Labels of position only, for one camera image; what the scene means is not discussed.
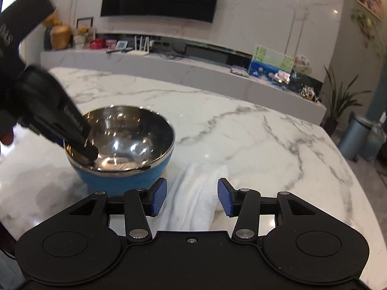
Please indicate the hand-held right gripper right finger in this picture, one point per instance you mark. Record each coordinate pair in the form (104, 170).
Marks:
(225, 198)

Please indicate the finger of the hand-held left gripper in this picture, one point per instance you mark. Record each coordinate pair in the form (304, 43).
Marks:
(86, 154)

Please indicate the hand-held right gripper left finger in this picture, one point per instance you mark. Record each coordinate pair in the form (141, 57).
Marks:
(159, 198)

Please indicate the white paper towel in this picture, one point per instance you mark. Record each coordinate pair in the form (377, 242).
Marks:
(196, 193)

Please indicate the steel bowl with blue outside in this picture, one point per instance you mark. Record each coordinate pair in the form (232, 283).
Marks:
(127, 145)

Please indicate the person's left hand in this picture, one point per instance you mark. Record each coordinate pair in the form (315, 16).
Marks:
(6, 137)

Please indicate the dark vase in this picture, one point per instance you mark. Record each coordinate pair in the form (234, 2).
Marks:
(47, 39)

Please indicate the golden round vase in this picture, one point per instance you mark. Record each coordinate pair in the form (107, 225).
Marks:
(61, 37)

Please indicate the small flower arrangement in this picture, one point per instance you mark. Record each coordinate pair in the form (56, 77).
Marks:
(81, 37)

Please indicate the red box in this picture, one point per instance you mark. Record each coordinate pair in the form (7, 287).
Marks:
(98, 44)

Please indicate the dried yellow flowers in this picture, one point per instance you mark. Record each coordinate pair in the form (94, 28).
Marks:
(52, 21)

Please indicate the pink box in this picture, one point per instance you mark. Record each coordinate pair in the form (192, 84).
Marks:
(111, 44)

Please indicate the small white desk clock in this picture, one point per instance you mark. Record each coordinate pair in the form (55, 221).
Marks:
(122, 46)

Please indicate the white router with antennas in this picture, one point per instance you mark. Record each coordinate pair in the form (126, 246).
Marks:
(138, 51)

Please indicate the white marble television console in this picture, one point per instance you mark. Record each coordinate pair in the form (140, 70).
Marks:
(196, 75)

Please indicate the lotus pond painting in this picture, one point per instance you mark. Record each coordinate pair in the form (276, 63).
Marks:
(269, 68)

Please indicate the grey pedal trash can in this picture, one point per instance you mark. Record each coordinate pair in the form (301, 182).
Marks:
(353, 139)

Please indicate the potted long-leaf plant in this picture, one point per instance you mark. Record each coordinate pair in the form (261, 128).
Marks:
(338, 102)

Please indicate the white floral ornament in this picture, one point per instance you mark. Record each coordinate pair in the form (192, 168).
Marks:
(303, 64)

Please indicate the grey-green bin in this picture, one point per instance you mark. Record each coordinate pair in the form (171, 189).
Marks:
(376, 142)

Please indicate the leafy green vine plant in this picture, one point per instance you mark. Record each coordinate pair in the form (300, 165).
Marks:
(367, 27)

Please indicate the black picture frame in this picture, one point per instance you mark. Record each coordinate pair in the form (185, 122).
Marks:
(84, 22)

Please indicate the framed wall picture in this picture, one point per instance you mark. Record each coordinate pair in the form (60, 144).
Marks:
(369, 0)

